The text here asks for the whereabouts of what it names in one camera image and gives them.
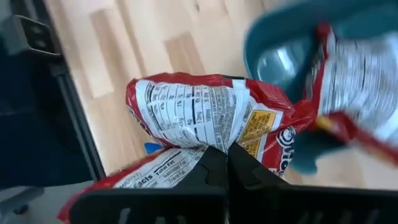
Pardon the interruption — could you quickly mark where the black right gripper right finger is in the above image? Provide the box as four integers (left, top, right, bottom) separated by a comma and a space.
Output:
228, 142, 398, 224

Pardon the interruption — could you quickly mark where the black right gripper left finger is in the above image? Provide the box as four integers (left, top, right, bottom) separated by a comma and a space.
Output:
70, 145, 229, 224

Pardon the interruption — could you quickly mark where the red Maruchan noodle pack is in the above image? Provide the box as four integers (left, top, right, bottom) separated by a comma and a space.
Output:
125, 72, 317, 179
57, 145, 210, 223
303, 21, 398, 167

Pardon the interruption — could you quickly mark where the small blue piece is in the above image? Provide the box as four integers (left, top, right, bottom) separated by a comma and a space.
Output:
144, 142, 163, 156

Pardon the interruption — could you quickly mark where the teal plastic bin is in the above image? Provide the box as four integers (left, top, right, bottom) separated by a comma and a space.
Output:
243, 0, 398, 175

